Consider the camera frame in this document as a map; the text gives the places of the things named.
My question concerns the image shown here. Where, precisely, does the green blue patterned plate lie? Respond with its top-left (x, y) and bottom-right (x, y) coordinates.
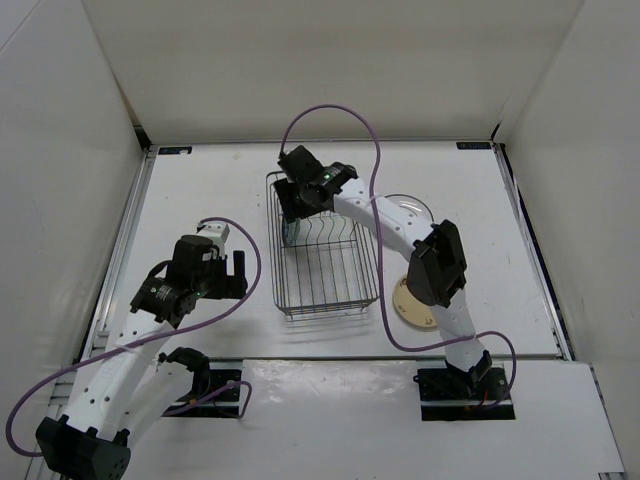
top-left (281, 216), bottom-right (300, 248)

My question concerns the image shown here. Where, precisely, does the white plate with dark rim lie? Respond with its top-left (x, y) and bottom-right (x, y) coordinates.
top-left (385, 193), bottom-right (435, 223)

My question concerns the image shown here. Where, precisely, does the cream beige plate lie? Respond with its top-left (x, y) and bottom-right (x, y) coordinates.
top-left (392, 276), bottom-right (438, 331)

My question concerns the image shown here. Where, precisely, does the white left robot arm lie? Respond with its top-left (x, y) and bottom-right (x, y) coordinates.
top-left (36, 216), bottom-right (257, 479)

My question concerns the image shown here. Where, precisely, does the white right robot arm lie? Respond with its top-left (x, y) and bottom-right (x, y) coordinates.
top-left (279, 157), bottom-right (492, 400)

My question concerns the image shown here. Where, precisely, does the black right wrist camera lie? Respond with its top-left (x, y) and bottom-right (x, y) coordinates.
top-left (278, 145), bottom-right (324, 185)

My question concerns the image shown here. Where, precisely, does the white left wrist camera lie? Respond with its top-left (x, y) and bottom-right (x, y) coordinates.
top-left (196, 221), bottom-right (230, 251)

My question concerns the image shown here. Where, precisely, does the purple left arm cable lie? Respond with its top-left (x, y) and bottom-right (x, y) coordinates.
top-left (5, 216), bottom-right (263, 458)

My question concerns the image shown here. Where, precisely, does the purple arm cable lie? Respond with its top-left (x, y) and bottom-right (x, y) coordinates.
top-left (278, 103), bottom-right (518, 410)
top-left (5, 216), bottom-right (263, 458)

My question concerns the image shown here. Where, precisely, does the grey wire dish rack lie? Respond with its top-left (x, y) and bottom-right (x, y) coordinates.
top-left (266, 171), bottom-right (379, 322)

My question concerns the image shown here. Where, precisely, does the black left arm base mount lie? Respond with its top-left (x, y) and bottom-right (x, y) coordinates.
top-left (159, 347), bottom-right (252, 419)

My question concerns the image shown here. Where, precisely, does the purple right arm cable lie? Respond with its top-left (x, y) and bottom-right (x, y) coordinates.
top-left (278, 103), bottom-right (518, 410)

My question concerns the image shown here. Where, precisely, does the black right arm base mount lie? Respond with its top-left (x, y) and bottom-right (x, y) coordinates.
top-left (413, 367), bottom-right (516, 422)

